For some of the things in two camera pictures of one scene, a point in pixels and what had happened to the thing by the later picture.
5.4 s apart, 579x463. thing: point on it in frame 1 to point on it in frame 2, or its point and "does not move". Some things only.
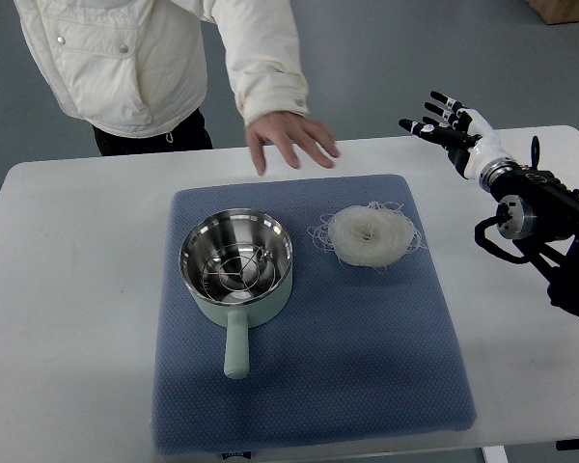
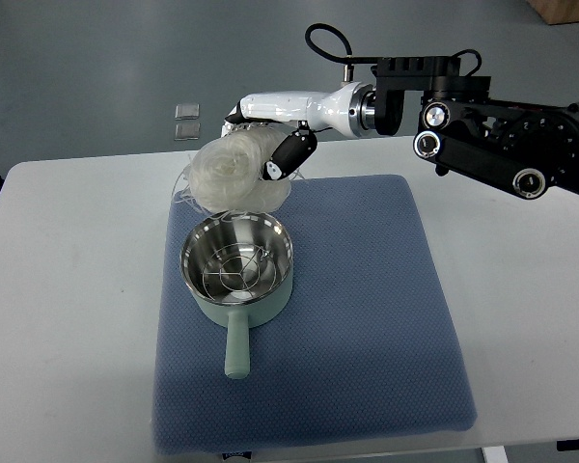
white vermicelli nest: (374, 235) to (227, 173)
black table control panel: (577, 444) does not move
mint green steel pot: (235, 267) does not move
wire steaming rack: (239, 271) does not move
